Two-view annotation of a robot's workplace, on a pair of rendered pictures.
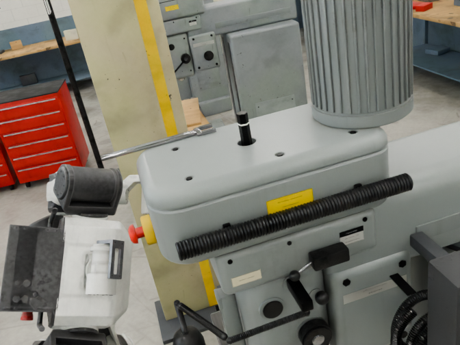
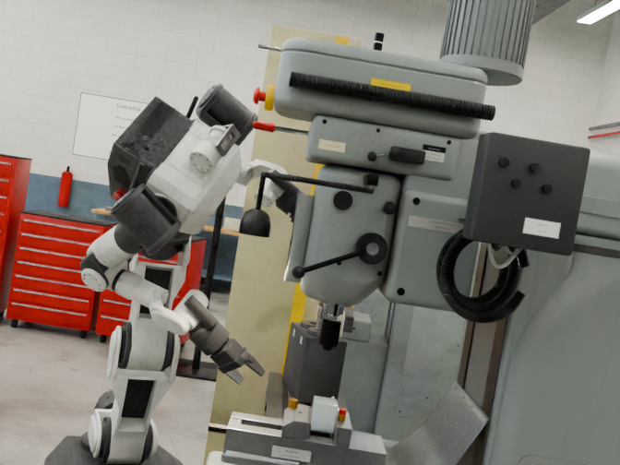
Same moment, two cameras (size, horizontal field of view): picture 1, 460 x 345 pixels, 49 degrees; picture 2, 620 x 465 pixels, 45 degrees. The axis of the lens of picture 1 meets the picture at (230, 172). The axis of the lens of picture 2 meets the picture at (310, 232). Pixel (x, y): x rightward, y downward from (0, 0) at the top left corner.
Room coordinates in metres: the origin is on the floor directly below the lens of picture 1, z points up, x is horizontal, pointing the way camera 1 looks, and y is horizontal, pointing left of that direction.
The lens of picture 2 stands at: (-0.86, -0.20, 1.55)
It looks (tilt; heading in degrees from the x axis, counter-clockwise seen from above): 3 degrees down; 8
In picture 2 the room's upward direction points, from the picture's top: 9 degrees clockwise
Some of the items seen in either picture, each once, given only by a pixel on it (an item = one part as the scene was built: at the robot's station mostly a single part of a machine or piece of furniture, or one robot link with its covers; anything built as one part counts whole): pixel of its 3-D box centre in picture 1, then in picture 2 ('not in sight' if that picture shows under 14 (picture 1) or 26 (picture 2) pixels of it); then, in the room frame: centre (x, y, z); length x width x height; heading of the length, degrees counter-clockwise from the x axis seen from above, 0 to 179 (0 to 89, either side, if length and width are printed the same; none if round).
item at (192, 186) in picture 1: (259, 174); (375, 94); (0.91, -0.06, 1.81); 0.47 x 0.26 x 0.16; 101
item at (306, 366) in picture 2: not in sight; (313, 360); (1.32, 0.03, 1.07); 0.22 x 0.12 x 0.20; 22
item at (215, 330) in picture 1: (203, 322); (280, 176); (0.77, 0.11, 1.58); 0.17 x 0.01 x 0.01; 37
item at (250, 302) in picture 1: (276, 303); (348, 235); (0.90, -0.05, 1.47); 0.21 x 0.19 x 0.32; 11
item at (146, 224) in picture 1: (148, 229); (269, 98); (0.86, 0.18, 1.76); 0.06 x 0.02 x 0.06; 11
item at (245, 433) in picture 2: not in sight; (305, 437); (0.74, -0.04, 1.02); 0.35 x 0.15 x 0.11; 98
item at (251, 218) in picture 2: (187, 341); (256, 221); (0.84, 0.16, 1.47); 0.07 x 0.07 x 0.06
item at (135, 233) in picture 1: (137, 233); (260, 96); (0.86, 0.21, 1.76); 0.04 x 0.03 x 0.04; 11
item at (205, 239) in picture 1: (296, 214); (391, 96); (0.77, -0.10, 1.79); 0.45 x 0.04 x 0.04; 101
